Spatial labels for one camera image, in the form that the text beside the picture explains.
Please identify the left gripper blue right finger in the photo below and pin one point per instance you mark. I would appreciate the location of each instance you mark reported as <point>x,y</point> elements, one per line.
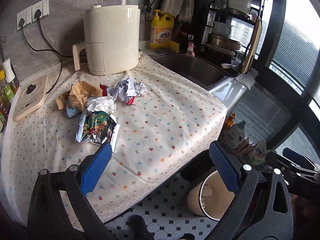
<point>227,166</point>

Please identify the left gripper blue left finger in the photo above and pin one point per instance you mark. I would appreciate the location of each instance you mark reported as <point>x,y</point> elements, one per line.
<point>95,168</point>

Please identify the colourful foil snack wrapper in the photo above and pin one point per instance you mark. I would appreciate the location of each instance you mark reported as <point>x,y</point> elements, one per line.
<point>98,127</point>

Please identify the blue white medicine box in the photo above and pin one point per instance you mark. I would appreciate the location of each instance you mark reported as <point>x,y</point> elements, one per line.
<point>72,112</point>

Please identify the white tissue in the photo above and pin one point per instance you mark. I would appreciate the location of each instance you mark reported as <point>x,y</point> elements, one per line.
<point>104,103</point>

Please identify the brown paper bag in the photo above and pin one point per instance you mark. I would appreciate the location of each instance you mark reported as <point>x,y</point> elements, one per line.
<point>78,95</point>

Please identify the red paper piece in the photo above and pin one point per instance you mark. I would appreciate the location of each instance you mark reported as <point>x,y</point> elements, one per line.
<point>104,88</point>

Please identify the white printed paper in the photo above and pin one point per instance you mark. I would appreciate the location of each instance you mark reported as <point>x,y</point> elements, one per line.
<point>124,90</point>

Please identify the silver foil ball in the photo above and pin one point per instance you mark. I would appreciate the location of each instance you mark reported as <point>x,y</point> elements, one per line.
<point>140,89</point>

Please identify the cream trash bin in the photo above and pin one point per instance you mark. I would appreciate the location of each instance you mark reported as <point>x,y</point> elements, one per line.
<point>210,198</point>

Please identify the white panda detergent bottle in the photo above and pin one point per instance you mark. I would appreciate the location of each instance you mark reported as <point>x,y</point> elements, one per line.
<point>235,135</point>

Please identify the floral white tablecloth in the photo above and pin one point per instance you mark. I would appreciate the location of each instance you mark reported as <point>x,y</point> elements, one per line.
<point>160,132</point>

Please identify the white cloth on counter edge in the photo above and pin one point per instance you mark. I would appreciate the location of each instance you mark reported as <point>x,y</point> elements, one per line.
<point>248,79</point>

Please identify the stainless steel sink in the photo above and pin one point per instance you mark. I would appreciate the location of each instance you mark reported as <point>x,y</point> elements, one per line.
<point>194,69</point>

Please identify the small pink figurine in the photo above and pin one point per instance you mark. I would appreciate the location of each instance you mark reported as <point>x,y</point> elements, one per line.
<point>190,48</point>

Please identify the condiment bottles rack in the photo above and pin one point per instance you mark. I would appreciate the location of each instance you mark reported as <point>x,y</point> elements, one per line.
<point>9,88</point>

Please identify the cream air fryer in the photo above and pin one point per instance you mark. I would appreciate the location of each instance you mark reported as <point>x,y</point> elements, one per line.
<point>111,39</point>

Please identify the black dish rack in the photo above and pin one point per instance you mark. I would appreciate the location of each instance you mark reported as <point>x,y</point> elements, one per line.
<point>232,33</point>

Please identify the yellow dish soap bottle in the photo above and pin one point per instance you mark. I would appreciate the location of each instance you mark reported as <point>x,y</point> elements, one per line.
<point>161,32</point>

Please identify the hanging plastic bags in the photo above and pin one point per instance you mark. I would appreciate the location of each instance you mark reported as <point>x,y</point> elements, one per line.
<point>181,9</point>

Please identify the white wall socket panel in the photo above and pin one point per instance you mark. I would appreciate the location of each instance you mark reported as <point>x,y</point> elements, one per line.
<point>28,14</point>

